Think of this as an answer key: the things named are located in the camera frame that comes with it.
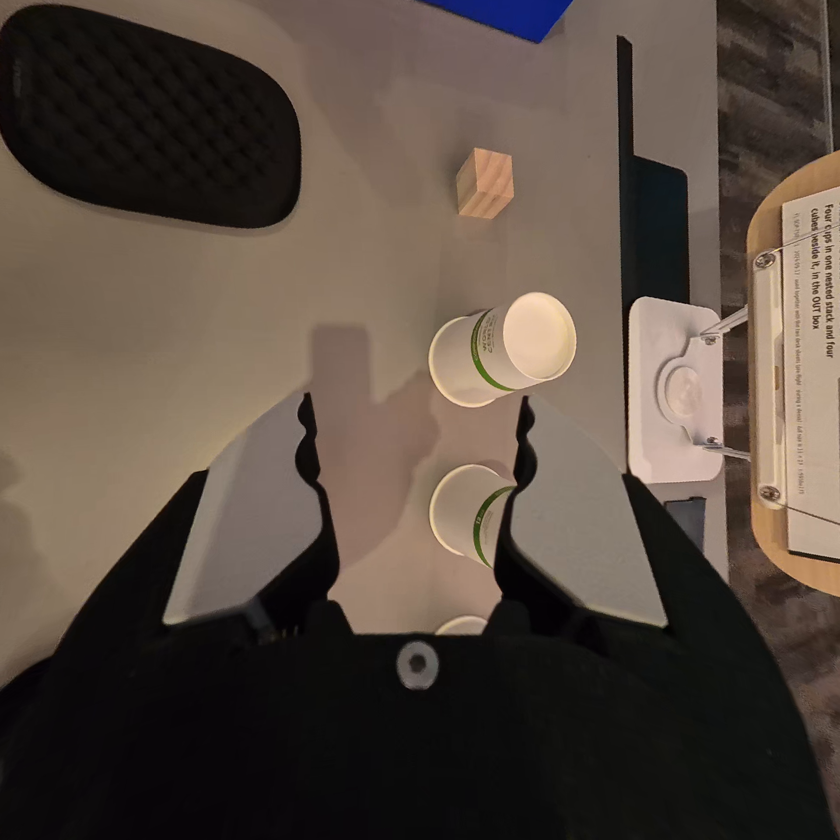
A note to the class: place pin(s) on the black padded wrist rest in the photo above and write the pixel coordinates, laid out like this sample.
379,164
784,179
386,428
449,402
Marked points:
144,118

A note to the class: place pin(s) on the wooden cube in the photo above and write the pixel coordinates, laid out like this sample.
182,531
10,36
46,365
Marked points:
485,180

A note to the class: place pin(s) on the white green-striped paper cup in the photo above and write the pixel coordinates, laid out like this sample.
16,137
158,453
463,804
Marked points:
525,341
463,512

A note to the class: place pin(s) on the stack of white cups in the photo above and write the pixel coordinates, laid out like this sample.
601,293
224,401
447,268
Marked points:
459,627

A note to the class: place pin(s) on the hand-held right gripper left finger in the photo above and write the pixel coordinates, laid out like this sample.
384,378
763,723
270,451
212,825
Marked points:
256,525

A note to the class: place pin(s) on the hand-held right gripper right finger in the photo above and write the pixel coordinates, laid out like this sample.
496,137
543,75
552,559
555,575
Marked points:
584,531

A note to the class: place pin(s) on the printed instruction sheet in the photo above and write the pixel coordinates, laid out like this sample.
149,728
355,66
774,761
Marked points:
814,394

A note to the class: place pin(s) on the blue plastic bin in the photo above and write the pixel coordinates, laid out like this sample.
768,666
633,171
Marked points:
499,16

